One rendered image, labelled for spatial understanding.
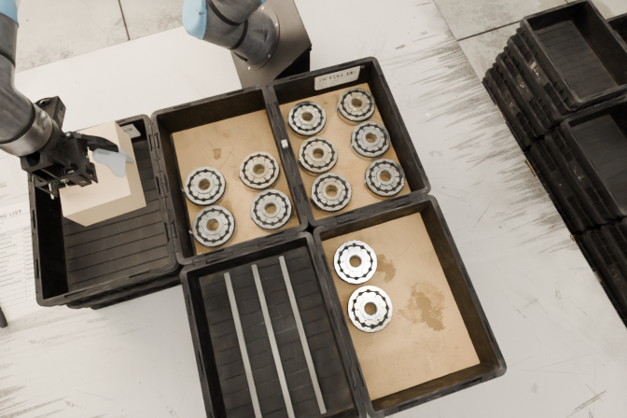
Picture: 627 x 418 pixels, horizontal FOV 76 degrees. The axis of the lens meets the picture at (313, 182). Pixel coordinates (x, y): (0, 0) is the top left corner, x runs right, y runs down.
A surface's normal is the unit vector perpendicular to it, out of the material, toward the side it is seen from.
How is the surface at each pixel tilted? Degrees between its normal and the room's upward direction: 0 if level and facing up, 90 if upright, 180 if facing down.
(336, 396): 0
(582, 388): 0
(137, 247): 0
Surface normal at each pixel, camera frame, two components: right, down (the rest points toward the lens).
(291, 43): -0.64, -0.04
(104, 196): 0.00, -0.33
